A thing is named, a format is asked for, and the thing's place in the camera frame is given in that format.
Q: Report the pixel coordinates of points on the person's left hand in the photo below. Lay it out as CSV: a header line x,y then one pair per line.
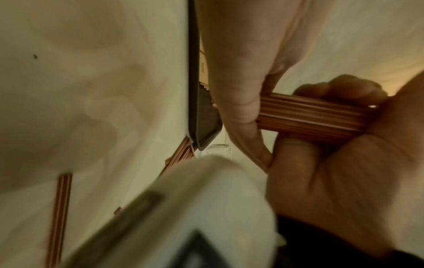
x,y
238,52

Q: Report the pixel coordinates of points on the pile of pink stirrer sticks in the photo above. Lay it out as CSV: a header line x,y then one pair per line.
x,y
61,209

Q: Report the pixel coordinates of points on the marker cube on right wrist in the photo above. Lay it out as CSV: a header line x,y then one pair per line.
x,y
205,204

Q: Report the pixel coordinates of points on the person's right hand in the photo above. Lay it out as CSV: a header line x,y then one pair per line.
x,y
347,183

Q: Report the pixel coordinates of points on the brown plastic tray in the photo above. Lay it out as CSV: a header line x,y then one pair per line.
x,y
205,120

